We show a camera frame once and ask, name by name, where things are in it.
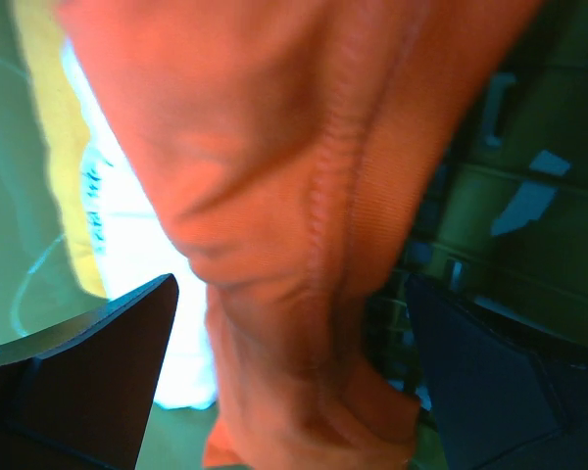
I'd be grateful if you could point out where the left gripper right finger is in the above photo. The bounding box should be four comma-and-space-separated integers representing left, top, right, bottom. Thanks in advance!
406, 275, 588, 469

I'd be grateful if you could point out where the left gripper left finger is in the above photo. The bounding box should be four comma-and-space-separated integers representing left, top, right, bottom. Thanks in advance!
0, 274, 178, 469

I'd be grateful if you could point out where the orange t shirt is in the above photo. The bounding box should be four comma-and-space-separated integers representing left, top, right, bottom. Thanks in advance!
58, 1, 539, 469

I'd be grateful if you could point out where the rolled white t shirt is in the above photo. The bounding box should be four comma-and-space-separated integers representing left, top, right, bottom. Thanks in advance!
62, 43, 218, 410

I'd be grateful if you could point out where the green plastic basket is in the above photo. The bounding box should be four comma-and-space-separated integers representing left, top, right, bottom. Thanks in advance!
0, 1, 588, 469

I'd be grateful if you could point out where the rolled yellow t shirt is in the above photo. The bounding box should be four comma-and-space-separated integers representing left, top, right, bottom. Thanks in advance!
10, 1, 107, 299

